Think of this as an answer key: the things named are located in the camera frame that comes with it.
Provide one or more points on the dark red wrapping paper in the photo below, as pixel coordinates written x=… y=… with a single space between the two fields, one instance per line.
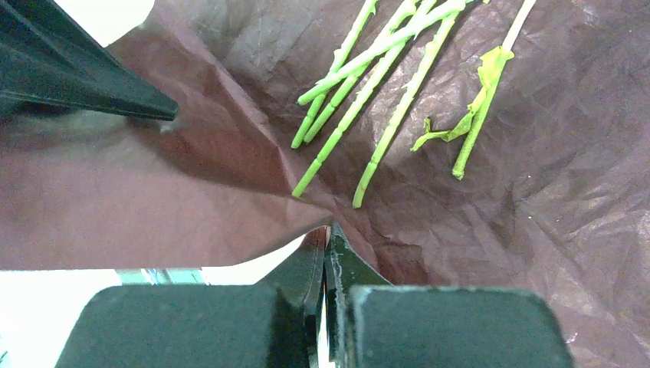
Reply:
x=555 y=196

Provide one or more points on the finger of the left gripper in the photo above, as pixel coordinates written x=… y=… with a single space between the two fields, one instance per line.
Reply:
x=48 y=58

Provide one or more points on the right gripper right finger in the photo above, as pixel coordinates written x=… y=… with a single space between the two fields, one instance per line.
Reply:
x=374 y=323

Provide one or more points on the thin green filler sprig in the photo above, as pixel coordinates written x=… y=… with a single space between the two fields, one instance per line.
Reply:
x=490 y=71

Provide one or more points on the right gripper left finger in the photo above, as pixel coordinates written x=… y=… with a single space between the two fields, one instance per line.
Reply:
x=271 y=323

